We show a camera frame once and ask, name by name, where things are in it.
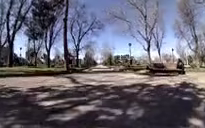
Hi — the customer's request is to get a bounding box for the person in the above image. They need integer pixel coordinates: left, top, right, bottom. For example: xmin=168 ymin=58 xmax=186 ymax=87
xmin=175 ymin=58 xmax=186 ymax=75

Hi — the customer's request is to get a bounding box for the grass stretch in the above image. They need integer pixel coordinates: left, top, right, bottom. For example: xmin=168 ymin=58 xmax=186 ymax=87
xmin=0 ymin=66 xmax=68 ymax=78
xmin=184 ymin=66 xmax=205 ymax=74

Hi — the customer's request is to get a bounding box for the row of bare trees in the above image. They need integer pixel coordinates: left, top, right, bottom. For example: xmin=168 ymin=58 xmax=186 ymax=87
xmin=0 ymin=0 xmax=205 ymax=73

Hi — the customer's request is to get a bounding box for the grey-brown paved path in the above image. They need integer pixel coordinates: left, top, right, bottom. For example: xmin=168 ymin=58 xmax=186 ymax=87
xmin=0 ymin=64 xmax=205 ymax=128

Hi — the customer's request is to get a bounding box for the dark bench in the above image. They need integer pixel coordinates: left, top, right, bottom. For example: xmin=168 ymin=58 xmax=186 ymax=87
xmin=146 ymin=62 xmax=186 ymax=76

